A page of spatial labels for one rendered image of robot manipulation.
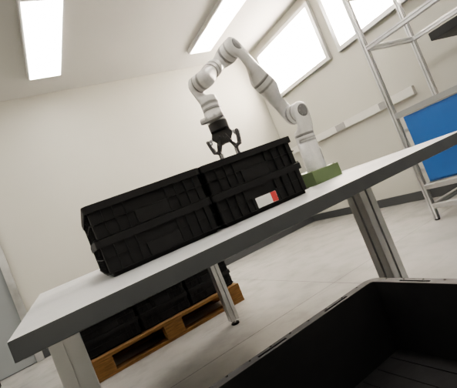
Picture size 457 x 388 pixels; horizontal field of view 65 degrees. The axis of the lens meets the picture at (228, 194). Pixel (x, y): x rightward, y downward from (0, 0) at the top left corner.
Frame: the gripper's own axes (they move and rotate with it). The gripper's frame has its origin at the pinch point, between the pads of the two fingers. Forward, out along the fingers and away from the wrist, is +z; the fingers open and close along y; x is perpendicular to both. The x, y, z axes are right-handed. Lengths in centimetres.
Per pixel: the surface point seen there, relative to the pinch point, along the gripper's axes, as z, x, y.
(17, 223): -48, -179, 282
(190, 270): 27, 62, 5
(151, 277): 25, 67, 11
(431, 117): 13, -167, -118
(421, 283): 35, 86, -35
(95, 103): -161, -263, 191
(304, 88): -89, -368, -49
